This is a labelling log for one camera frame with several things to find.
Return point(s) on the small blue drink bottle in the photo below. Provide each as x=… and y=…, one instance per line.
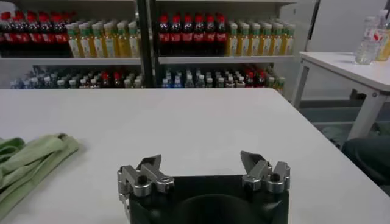
x=177, y=81
x=24, y=82

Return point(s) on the small dark white-cap bottle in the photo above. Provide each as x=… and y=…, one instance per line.
x=72, y=82
x=240, y=82
x=220, y=82
x=230, y=82
x=209, y=82
x=93, y=82
x=82, y=82
x=61, y=82

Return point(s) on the small red-cap cola bottle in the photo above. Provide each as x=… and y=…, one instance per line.
x=250, y=79
x=261, y=79
x=105, y=79
x=116, y=79

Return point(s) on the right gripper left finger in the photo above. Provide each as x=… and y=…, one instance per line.
x=146, y=179

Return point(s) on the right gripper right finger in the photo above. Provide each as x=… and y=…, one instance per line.
x=268, y=178

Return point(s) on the open beverage cooler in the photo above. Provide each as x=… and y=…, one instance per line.
x=76, y=61
x=213, y=60

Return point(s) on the small green-tinted bottle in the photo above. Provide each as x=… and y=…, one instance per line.
x=34, y=82
x=46, y=81

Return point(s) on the dark green garment pile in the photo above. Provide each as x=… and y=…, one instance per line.
x=382, y=129

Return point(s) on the clear water bottle red label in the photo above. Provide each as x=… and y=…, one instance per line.
x=384, y=18
x=367, y=45

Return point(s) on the green polo shirt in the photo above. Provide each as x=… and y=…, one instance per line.
x=30, y=161

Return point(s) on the white side table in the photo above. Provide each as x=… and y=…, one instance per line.
x=344, y=70

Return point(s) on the small clear water bottle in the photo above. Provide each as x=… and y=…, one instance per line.
x=200, y=81
x=189, y=81

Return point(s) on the yellow tea bottle green label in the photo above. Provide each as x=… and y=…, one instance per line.
x=98, y=45
x=133, y=45
x=266, y=45
x=244, y=45
x=255, y=45
x=73, y=45
x=278, y=45
x=289, y=45
x=122, y=45
x=232, y=45
x=110, y=45
x=86, y=45

